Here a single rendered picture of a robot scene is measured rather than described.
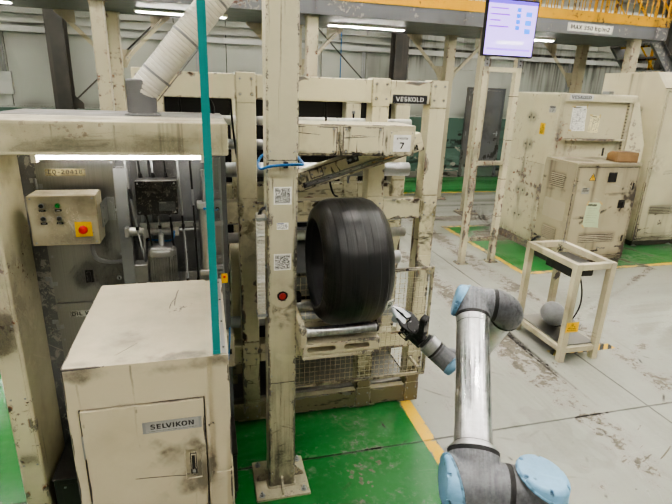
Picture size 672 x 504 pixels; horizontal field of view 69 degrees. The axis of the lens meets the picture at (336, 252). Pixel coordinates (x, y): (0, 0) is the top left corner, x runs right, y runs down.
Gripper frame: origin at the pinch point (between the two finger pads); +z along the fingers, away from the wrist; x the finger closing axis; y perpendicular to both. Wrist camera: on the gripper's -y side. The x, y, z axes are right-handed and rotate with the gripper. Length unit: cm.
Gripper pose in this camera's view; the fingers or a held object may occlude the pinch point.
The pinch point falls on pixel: (394, 308)
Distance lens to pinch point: 216.8
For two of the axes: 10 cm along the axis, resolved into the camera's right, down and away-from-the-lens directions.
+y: -3.6, 5.1, 7.8
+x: 5.8, -5.4, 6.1
